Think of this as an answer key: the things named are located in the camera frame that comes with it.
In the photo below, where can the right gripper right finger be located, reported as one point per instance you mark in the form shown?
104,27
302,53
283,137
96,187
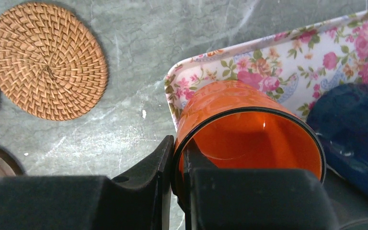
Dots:
252,199

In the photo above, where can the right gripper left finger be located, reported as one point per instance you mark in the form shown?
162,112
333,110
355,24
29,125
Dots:
137,199

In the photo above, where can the orange glossy mug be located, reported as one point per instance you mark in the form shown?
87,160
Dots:
237,126

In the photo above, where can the floral pattern tray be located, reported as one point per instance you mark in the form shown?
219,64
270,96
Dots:
295,67

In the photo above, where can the woven orange coaster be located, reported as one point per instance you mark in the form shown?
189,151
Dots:
51,65

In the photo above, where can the navy blue mug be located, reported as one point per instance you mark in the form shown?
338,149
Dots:
340,120

